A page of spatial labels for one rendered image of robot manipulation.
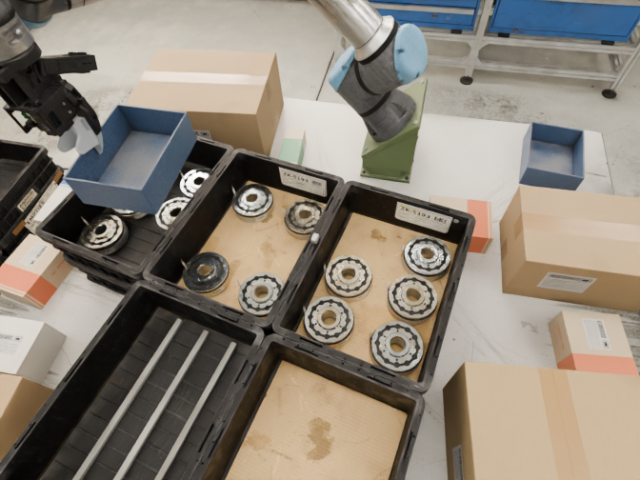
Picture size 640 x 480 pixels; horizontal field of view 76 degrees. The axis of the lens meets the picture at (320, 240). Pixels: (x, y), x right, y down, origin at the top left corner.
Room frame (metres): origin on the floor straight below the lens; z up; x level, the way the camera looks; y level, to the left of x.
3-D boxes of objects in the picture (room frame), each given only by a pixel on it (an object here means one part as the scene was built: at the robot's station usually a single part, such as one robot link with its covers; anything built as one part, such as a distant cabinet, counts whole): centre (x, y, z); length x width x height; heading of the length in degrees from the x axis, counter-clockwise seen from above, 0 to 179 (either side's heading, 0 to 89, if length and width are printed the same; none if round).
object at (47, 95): (0.58, 0.42, 1.26); 0.09 x 0.08 x 0.12; 161
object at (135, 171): (0.58, 0.33, 1.10); 0.20 x 0.15 x 0.07; 163
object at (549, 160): (0.82, -0.71, 0.74); 0.20 x 0.15 x 0.07; 157
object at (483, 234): (0.61, -0.37, 0.74); 0.16 x 0.12 x 0.07; 75
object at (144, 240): (0.67, 0.41, 0.87); 0.40 x 0.30 x 0.11; 152
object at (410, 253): (0.45, -0.23, 0.86); 0.10 x 0.10 x 0.01
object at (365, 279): (0.42, -0.05, 0.86); 0.10 x 0.10 x 0.01
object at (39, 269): (0.59, 0.76, 0.74); 0.16 x 0.12 x 0.07; 156
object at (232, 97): (1.12, 0.31, 0.80); 0.40 x 0.30 x 0.20; 78
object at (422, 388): (0.39, -0.12, 0.92); 0.40 x 0.30 x 0.02; 152
